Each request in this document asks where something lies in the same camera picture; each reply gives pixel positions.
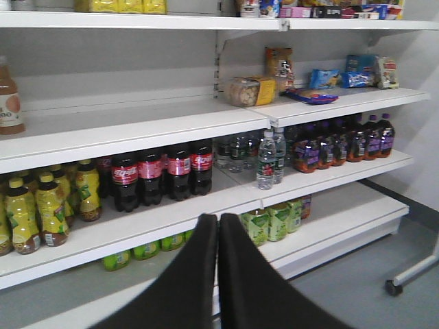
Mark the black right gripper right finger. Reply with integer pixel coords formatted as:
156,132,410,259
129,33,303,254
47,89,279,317
217,213,350,328

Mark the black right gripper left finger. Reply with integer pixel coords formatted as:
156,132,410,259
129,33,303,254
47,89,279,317
92,214,218,328

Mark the white rolling whiteboard stand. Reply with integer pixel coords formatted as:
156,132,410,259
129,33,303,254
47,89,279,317
384,205,439,297

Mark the white metal shelving unit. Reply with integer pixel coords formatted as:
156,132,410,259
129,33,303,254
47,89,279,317
1,1,438,328

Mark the clear cookie box yellow label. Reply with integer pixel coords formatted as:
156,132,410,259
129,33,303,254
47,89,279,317
224,76,277,107

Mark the purple label juice bottle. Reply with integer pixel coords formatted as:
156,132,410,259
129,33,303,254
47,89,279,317
377,113,395,158

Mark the blue snack bag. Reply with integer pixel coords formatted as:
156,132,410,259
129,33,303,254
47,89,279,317
309,69,340,89

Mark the orange C100 juice bottle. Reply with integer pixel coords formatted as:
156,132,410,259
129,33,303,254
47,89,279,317
1,56,25,135

